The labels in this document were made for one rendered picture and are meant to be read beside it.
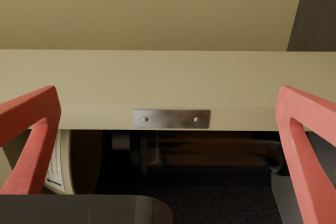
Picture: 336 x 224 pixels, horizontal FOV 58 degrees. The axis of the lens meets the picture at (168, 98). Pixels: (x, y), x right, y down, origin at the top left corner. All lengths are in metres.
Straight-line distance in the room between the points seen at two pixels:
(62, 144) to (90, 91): 0.10
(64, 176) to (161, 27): 0.43
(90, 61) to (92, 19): 0.37
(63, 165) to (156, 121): 0.14
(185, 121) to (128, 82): 0.07
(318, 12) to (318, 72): 0.27
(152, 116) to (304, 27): 0.45
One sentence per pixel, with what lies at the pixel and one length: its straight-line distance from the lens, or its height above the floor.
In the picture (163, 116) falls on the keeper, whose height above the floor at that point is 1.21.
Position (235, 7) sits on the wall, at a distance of 0.70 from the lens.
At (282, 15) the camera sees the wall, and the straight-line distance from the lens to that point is 0.73.
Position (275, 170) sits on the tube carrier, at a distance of 0.46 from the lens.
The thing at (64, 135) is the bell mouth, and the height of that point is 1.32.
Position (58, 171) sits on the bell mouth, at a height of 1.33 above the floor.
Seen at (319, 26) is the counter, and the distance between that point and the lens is 0.61.
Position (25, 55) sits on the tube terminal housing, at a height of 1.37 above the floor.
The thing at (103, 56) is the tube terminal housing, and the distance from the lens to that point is 0.36.
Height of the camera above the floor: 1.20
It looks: level
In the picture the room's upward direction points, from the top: 90 degrees counter-clockwise
